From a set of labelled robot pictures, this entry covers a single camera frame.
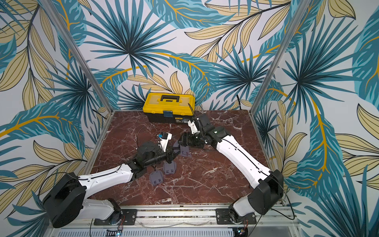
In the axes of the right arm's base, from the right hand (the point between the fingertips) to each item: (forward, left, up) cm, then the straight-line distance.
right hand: (184, 141), depth 76 cm
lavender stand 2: (-10, +17, -22) cm, 29 cm away
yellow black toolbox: (+32, +10, -6) cm, 34 cm away
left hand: (-3, +1, -3) cm, 5 cm away
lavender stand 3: (-5, +9, -20) cm, 23 cm away
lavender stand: (-6, -1, 0) cm, 6 cm away
